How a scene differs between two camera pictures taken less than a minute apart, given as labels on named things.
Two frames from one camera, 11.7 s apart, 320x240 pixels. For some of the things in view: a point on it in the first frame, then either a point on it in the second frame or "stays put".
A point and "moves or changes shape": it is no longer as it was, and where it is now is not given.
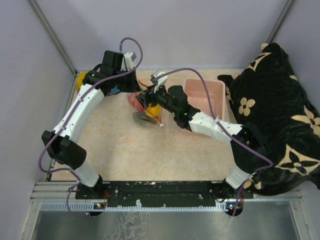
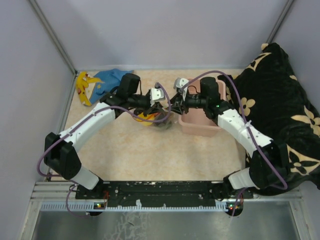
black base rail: (165, 194) stays put
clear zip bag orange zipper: (150, 115) moves or changes shape
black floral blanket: (268, 96) stays put
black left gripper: (134, 86) to (157, 107)
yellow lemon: (155, 111) moves or changes shape
